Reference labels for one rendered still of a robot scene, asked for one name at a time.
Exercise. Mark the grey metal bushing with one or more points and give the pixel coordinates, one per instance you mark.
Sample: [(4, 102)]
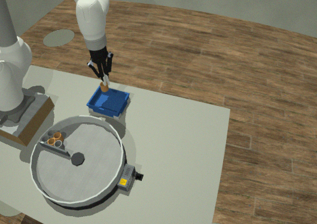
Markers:
[(59, 144), (50, 133), (45, 139)]

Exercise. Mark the blue crate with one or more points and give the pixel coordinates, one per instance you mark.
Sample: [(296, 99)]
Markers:
[(111, 103)]

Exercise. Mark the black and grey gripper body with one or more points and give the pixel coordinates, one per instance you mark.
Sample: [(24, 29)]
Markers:
[(95, 55)]

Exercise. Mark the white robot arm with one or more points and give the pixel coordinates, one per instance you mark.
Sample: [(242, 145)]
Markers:
[(16, 55)]

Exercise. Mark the bronze bushing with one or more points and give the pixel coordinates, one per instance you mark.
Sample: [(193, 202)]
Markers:
[(58, 136), (51, 141), (104, 88)]

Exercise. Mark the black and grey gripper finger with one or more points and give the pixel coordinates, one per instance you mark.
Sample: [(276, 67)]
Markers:
[(107, 67), (100, 74)]

